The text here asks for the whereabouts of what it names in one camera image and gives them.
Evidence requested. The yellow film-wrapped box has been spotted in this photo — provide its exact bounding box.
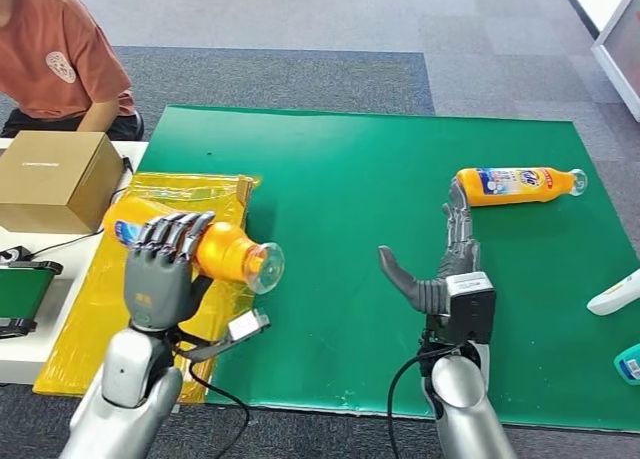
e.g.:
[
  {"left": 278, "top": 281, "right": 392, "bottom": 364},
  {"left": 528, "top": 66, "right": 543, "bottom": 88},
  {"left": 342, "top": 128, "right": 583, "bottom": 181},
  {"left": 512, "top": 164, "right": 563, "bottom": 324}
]
[{"left": 32, "top": 171, "right": 262, "bottom": 405}]

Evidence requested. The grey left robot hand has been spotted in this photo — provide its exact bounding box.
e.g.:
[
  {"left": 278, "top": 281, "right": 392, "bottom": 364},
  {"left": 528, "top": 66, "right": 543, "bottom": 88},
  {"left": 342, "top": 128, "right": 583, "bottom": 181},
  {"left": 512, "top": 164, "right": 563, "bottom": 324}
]
[{"left": 122, "top": 210, "right": 217, "bottom": 333}]

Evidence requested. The white framed board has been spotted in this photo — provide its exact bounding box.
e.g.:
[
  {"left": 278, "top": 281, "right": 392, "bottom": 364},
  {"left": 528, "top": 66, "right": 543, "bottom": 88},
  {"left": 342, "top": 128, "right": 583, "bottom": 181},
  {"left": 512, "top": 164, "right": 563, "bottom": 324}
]
[{"left": 590, "top": 0, "right": 640, "bottom": 123}]

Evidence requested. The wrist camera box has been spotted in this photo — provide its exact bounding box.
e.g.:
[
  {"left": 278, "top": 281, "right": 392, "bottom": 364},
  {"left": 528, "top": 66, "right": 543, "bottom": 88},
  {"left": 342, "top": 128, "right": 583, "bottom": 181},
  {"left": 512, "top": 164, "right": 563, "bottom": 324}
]
[
  {"left": 226, "top": 308, "right": 272, "bottom": 344},
  {"left": 426, "top": 271, "right": 497, "bottom": 347}
]

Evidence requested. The green mat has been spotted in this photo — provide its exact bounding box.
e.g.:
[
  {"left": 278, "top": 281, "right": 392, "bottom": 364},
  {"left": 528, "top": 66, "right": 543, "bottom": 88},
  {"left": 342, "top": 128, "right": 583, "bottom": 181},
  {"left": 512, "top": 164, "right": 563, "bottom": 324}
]
[{"left": 137, "top": 104, "right": 640, "bottom": 435}]

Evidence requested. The thin black table cable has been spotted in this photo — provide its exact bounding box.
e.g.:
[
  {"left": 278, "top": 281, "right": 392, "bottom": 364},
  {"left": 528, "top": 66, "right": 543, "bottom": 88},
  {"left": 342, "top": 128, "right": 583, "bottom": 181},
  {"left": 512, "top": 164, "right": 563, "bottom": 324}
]
[{"left": 23, "top": 156, "right": 134, "bottom": 260}]

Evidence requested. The brown cardboard box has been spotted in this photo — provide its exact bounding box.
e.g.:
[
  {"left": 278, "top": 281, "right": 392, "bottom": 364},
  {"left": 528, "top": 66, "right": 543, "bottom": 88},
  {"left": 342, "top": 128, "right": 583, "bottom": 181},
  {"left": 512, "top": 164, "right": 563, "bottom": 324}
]
[{"left": 0, "top": 130, "right": 125, "bottom": 236}]

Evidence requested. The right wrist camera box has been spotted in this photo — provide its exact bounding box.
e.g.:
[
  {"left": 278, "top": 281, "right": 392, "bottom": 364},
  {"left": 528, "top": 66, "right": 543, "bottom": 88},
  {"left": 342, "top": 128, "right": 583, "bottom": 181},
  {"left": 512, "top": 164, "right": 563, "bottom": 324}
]
[{"left": 426, "top": 271, "right": 497, "bottom": 347}]

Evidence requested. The green belt with black frame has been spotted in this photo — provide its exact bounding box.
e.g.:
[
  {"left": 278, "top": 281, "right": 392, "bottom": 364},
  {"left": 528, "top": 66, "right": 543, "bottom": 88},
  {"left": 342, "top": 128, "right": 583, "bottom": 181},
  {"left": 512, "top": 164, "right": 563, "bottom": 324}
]
[{"left": 0, "top": 259, "right": 65, "bottom": 339}]

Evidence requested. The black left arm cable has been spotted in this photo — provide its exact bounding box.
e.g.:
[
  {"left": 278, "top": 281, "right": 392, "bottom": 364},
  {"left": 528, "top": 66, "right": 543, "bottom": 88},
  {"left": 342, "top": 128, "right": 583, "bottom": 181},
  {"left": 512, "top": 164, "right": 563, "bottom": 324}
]
[{"left": 186, "top": 357, "right": 251, "bottom": 459}]

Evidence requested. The person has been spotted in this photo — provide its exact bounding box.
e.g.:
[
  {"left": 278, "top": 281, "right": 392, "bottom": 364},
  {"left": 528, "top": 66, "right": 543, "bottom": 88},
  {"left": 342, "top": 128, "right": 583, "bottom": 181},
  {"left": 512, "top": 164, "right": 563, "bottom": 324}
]
[{"left": 0, "top": 0, "right": 146, "bottom": 143}]

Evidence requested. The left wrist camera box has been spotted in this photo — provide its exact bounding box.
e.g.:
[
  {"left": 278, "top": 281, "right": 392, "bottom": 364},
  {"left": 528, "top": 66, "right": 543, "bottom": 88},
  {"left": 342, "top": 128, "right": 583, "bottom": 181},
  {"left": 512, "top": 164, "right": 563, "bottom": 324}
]
[{"left": 226, "top": 308, "right": 272, "bottom": 344}]

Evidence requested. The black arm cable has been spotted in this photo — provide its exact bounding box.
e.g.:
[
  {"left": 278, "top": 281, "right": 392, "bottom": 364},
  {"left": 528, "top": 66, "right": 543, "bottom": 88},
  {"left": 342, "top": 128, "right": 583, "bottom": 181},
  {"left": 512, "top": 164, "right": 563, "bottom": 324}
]
[
  {"left": 386, "top": 344, "right": 469, "bottom": 459},
  {"left": 186, "top": 357, "right": 251, "bottom": 459}
]

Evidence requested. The white plastic bottle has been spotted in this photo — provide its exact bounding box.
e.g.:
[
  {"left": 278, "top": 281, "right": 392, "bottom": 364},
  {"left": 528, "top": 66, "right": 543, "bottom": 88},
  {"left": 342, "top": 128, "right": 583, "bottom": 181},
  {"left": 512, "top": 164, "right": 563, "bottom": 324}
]
[{"left": 586, "top": 267, "right": 640, "bottom": 317}]

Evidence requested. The white side table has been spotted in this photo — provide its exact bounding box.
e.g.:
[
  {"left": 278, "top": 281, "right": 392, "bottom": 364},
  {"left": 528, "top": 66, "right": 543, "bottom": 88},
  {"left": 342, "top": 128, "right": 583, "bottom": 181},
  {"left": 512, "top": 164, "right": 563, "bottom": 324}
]
[{"left": 0, "top": 137, "right": 149, "bottom": 386}]

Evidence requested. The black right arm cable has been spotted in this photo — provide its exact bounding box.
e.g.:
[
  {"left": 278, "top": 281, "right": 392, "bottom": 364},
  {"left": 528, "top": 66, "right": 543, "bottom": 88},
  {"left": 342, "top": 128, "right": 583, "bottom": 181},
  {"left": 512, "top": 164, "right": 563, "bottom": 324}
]
[{"left": 386, "top": 344, "right": 469, "bottom": 459}]

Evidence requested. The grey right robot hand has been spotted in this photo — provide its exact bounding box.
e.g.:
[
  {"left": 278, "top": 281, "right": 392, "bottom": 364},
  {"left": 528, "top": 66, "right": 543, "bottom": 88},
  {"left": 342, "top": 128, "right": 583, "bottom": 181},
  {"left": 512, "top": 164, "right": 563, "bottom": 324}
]
[{"left": 378, "top": 177, "right": 482, "bottom": 316}]

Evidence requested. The orange bottle with clear cap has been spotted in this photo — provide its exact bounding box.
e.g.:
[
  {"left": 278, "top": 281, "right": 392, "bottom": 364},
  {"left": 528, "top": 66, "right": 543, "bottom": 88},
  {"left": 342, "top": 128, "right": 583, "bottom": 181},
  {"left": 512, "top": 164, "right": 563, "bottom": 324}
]
[
  {"left": 103, "top": 195, "right": 286, "bottom": 296},
  {"left": 455, "top": 166, "right": 589, "bottom": 209}
]

